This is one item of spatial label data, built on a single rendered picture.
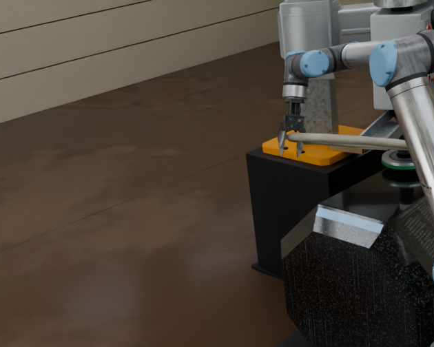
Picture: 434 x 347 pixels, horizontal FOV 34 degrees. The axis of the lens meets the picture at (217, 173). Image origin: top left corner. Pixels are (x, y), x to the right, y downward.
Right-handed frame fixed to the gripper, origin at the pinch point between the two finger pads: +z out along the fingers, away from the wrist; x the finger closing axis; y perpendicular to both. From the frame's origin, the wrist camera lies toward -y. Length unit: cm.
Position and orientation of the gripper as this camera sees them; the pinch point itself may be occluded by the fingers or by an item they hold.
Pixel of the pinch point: (289, 153)
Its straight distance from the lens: 260.9
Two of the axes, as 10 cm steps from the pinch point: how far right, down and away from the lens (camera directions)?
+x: 10.0, 0.7, 0.0
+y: -0.1, 0.3, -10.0
